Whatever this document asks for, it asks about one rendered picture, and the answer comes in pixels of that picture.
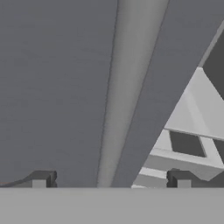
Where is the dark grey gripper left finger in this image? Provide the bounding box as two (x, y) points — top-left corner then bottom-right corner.
(0, 170), (58, 188)

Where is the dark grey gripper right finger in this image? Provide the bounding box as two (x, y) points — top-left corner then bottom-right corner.
(166, 168), (224, 188)

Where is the grey fridge door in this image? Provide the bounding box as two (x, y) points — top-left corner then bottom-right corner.
(0, 0), (224, 188)

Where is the white cabinet frame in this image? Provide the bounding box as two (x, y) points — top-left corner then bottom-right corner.
(130, 67), (224, 188)

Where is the light grey fridge door handle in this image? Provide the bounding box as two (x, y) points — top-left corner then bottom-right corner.
(95, 0), (171, 188)

